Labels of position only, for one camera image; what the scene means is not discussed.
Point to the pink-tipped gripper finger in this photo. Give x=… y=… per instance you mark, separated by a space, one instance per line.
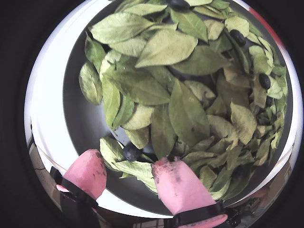
x=86 y=173
x=183 y=190

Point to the blueberry beside pink fingers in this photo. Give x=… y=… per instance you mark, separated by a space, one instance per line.
x=131 y=152

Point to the dark grey round bowl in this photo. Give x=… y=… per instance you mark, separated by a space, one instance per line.
x=78 y=118

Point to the pile of green leaves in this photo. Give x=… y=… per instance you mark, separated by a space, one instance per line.
x=180 y=95

